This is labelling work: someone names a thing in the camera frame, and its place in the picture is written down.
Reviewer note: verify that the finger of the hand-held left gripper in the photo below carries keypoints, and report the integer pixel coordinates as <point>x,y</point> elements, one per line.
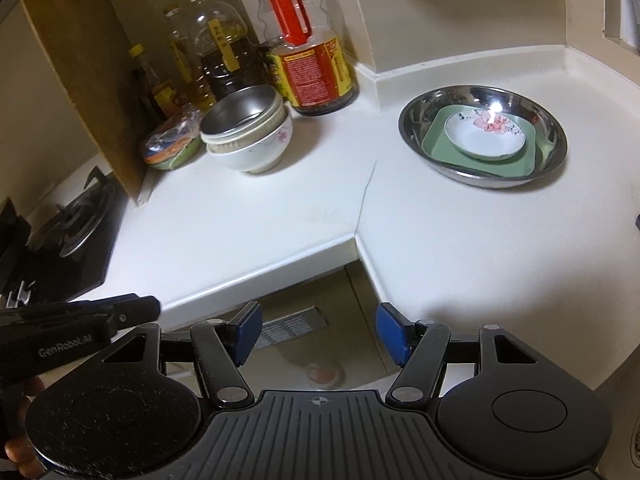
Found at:
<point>125,307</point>

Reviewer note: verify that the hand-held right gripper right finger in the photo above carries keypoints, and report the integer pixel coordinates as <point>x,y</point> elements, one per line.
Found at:
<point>387,333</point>

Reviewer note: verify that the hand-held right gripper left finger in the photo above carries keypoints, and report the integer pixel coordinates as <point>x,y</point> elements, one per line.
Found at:
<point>250,331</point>

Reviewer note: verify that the white floral bowl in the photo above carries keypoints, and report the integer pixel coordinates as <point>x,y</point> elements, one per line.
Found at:
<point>262,156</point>

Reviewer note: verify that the cream bowl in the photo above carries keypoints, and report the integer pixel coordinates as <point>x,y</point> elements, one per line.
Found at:
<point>226,146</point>

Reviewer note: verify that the green square plate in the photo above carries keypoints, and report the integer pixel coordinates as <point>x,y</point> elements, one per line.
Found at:
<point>434,152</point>

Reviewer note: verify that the floral white plate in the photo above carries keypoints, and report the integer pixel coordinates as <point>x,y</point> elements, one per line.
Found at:
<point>480,142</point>

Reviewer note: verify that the large stainless steel basin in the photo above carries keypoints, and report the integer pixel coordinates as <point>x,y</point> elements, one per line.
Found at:
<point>415,120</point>

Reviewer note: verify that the stainless steel bowl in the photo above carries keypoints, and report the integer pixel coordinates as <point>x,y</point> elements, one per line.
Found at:
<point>240,110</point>

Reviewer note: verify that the plastic-wrapped colourful bowls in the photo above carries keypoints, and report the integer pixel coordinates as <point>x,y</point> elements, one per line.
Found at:
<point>170,147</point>

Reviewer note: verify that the person's left hand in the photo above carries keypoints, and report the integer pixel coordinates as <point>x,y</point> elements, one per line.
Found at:
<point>17,451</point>

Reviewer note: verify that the black gas stove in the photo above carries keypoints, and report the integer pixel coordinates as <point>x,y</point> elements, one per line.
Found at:
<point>75,227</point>

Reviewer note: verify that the small yellow-capped bottle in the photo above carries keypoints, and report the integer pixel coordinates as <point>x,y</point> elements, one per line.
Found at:
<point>161,96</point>

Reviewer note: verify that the yellow oil bottle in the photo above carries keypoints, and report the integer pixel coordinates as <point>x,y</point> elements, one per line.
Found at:
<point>187,77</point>

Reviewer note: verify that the wooden cutting board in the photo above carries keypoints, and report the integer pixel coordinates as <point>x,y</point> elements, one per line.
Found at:
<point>75,60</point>

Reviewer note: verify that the dark oil bottle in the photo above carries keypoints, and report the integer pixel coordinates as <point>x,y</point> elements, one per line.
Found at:
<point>225,62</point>

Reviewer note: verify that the window frame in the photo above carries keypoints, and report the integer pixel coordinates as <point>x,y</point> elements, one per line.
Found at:
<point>625,5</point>

